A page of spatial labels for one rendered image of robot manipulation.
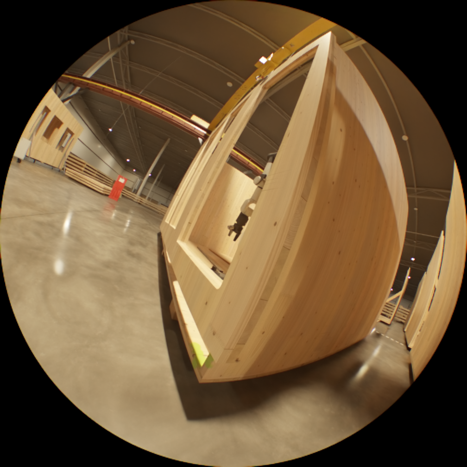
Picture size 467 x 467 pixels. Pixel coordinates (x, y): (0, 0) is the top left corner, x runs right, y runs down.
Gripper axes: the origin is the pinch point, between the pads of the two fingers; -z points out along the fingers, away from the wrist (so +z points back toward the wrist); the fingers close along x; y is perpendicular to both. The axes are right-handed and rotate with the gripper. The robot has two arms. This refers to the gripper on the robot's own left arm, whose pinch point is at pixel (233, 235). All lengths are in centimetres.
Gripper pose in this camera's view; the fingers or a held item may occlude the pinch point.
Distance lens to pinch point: 136.3
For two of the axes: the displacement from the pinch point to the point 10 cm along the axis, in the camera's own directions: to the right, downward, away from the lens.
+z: 5.1, -8.5, -1.2
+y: -7.5, -3.7, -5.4
